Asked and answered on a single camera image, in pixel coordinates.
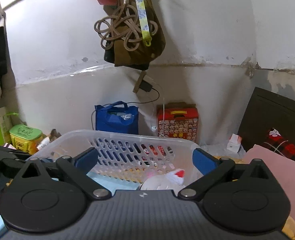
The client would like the green yellow tub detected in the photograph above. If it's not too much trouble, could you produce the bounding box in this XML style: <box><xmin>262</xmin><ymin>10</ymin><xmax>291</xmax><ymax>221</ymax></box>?
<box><xmin>9</xmin><ymin>124</ymin><xmax>43</xmax><ymax>155</ymax></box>

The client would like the red plaid blanket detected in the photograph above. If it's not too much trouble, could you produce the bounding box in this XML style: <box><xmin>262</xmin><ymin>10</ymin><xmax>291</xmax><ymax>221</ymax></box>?
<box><xmin>261</xmin><ymin>128</ymin><xmax>295</xmax><ymax>167</ymax></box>

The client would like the pink bed sheet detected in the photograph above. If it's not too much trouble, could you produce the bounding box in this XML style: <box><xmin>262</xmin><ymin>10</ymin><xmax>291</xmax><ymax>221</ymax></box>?
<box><xmin>241</xmin><ymin>144</ymin><xmax>295</xmax><ymax>240</ymax></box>

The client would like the white cable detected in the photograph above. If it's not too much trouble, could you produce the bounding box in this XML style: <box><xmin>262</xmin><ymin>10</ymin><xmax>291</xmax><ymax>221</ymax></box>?
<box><xmin>151</xmin><ymin>97</ymin><xmax>167</xmax><ymax>138</ymax></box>

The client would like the black charger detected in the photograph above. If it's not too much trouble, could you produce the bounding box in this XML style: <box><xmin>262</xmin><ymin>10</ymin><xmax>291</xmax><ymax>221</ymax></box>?
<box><xmin>140</xmin><ymin>80</ymin><xmax>153</xmax><ymax>93</ymax></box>

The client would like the grey haired plush doll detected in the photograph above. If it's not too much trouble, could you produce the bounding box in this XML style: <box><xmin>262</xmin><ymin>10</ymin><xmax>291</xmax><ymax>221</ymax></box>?
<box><xmin>140</xmin><ymin>169</ymin><xmax>188</xmax><ymax>192</ymax></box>

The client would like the small white box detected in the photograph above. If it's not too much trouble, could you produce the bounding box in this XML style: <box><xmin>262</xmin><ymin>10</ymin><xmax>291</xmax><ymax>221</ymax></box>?
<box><xmin>226</xmin><ymin>133</ymin><xmax>243</xmax><ymax>153</ymax></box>

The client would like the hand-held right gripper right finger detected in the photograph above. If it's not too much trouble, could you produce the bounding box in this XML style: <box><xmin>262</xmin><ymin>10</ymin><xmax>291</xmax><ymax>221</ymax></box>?
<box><xmin>178</xmin><ymin>148</ymin><xmax>274</xmax><ymax>201</ymax></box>

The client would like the clear plastic basket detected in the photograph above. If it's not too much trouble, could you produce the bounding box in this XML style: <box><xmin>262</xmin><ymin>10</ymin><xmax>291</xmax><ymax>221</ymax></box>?
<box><xmin>25</xmin><ymin>129</ymin><xmax>205</xmax><ymax>193</ymax></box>

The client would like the yellow green lanyard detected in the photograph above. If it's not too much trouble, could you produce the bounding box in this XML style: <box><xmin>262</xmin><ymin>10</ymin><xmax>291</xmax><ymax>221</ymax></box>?
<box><xmin>132</xmin><ymin>0</ymin><xmax>152</xmax><ymax>47</ymax></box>

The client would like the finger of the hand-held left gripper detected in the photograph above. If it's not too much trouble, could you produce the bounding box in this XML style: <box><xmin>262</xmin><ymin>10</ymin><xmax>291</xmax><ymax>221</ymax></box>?
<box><xmin>1</xmin><ymin>158</ymin><xmax>28</xmax><ymax>178</ymax></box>
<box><xmin>0</xmin><ymin>145</ymin><xmax>31</xmax><ymax>159</ymax></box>

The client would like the tan coiled rope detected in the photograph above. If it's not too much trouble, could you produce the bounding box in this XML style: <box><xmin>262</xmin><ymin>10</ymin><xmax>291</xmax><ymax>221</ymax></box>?
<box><xmin>94</xmin><ymin>0</ymin><xmax>159</xmax><ymax>52</ymax></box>

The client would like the blue shopping bag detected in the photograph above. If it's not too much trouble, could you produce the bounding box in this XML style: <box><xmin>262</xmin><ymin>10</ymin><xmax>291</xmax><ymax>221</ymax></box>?
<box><xmin>95</xmin><ymin>101</ymin><xmax>139</xmax><ymax>135</ymax></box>

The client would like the green paper bag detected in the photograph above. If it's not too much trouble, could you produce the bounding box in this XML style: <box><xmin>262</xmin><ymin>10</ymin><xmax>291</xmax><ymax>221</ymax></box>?
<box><xmin>0</xmin><ymin>105</ymin><xmax>20</xmax><ymax>147</ymax></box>

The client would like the red printed gift box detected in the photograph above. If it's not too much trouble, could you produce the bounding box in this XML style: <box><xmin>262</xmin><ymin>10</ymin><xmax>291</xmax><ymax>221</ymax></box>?
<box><xmin>157</xmin><ymin>102</ymin><xmax>199</xmax><ymax>144</ymax></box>

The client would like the brown hanging bag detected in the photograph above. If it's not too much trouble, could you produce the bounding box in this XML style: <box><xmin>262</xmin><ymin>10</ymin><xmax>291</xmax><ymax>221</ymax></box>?
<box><xmin>104</xmin><ymin>0</ymin><xmax>166</xmax><ymax>70</ymax></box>

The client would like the brown wall board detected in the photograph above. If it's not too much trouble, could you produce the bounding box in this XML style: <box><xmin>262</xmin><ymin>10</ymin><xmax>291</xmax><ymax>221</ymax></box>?
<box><xmin>133</xmin><ymin>70</ymin><xmax>147</xmax><ymax>94</ymax></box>

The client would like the white blue snack packet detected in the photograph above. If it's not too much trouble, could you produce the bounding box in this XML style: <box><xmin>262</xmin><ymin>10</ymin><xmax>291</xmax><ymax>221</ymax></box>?
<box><xmin>36</xmin><ymin>137</ymin><xmax>51</xmax><ymax>153</ymax></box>

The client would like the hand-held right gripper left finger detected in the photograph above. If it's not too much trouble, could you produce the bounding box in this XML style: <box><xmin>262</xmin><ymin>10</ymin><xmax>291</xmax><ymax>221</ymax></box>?
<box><xmin>13</xmin><ymin>147</ymin><xmax>112</xmax><ymax>200</ymax></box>

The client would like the dark wooden headboard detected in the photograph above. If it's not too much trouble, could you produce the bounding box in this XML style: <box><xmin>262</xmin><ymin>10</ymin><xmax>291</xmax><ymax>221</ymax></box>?
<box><xmin>237</xmin><ymin>87</ymin><xmax>295</xmax><ymax>153</ymax></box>

